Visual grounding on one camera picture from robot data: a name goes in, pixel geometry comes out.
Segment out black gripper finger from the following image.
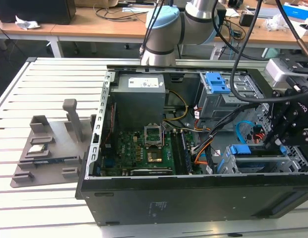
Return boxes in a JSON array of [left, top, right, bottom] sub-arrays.
[[263, 106, 304, 150], [268, 88, 294, 130]]

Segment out hard disk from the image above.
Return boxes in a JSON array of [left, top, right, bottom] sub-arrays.
[[217, 144, 288, 174]]

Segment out grey metal disk bay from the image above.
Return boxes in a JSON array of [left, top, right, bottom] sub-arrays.
[[214, 143, 305, 174]]

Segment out teal bin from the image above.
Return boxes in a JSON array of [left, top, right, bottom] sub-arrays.
[[264, 48, 283, 61]]

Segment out grey metal drive cage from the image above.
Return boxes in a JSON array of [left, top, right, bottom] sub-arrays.
[[197, 71, 265, 119]]

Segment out blue drive latch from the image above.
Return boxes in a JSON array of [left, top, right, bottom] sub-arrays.
[[204, 71, 231, 94]]

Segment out clear plastic bags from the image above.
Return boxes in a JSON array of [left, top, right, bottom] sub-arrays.
[[264, 13, 293, 32]]

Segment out white power strip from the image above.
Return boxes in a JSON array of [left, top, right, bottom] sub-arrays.
[[210, 47, 223, 60]]

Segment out black pen cup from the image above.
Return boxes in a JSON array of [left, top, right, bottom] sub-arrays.
[[239, 12, 255, 27]]

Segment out blue cardboard box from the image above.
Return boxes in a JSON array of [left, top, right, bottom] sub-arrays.
[[282, 2, 308, 21]]

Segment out black open PC case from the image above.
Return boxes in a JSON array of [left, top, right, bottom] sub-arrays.
[[74, 64, 308, 227]]

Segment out metal socket cover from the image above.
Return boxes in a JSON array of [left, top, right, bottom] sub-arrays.
[[143, 123, 164, 148]]

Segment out CPU socket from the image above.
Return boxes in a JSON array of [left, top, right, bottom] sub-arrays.
[[146, 147, 163, 163]]

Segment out black graphics card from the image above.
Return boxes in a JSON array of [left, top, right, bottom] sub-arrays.
[[123, 167, 173, 176]]

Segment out grey power supply unit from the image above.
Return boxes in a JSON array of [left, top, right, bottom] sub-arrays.
[[109, 74, 167, 124]]

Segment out green motherboard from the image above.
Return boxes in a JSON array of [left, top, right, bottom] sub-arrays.
[[100, 130, 194, 176]]

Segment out wooden desk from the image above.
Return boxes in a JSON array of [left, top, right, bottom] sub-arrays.
[[0, 6, 308, 50]]

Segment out grey parts rack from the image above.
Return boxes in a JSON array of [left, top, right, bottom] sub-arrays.
[[10, 98, 97, 188]]

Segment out silver CPU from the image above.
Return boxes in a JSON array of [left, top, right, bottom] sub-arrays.
[[28, 143, 48, 153]]

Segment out large black box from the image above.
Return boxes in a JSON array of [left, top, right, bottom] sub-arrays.
[[0, 0, 76, 25]]

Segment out crumpled white paper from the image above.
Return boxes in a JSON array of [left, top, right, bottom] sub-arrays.
[[14, 15, 41, 31]]

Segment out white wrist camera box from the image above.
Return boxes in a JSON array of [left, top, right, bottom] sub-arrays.
[[265, 55, 308, 88]]

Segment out orange wire with black plug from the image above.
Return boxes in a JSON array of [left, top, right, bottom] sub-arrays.
[[252, 125, 265, 144]]

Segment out blue wire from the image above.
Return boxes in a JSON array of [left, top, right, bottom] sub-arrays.
[[235, 119, 256, 146]]

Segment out long black looping cable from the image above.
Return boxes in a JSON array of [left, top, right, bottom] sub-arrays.
[[229, 0, 293, 105]]

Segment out black cable bundle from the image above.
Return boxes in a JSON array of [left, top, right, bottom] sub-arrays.
[[190, 103, 258, 156]]

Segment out black cable with brass end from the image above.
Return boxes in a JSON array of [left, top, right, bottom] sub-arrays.
[[275, 0, 308, 58]]

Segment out orange wire bundle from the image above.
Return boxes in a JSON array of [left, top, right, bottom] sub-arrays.
[[194, 146, 209, 166]]

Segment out yellow wires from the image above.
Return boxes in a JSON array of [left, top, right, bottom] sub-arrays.
[[162, 90, 189, 122]]

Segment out black cable with metal plug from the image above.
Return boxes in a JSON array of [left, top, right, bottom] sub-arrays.
[[139, 0, 165, 60]]

